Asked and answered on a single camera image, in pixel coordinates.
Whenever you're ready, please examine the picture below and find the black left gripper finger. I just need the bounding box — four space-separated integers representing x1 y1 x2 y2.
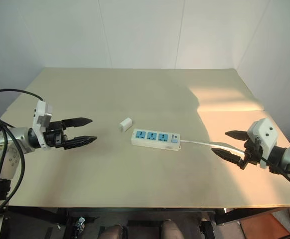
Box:
63 135 98 150
61 117 93 129

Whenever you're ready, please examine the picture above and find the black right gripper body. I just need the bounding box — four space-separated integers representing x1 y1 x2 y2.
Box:
237 138 264 171

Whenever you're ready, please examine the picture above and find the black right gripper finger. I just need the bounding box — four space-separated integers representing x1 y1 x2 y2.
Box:
225 130 249 141
211 148 247 165

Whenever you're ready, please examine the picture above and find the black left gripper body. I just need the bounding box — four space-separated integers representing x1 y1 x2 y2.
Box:
43 120 68 149

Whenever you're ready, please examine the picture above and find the white plug adapter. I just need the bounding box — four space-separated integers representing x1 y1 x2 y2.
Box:
118 118 133 132

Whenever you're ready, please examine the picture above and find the white blue power strip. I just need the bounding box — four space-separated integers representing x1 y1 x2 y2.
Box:
131 128 182 151

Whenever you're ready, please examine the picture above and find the white power strip cord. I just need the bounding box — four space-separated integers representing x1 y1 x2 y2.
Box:
179 140 247 156

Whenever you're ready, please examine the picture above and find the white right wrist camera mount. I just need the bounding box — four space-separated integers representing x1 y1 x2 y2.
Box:
247 118 278 169

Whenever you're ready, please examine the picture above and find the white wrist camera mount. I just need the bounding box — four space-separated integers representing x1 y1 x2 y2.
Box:
31 100 54 151
247 118 278 169

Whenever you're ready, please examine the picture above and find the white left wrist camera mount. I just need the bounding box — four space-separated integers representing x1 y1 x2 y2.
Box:
31 100 54 151

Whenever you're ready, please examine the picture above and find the black table frame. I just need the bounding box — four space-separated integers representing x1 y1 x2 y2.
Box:
0 206 290 239

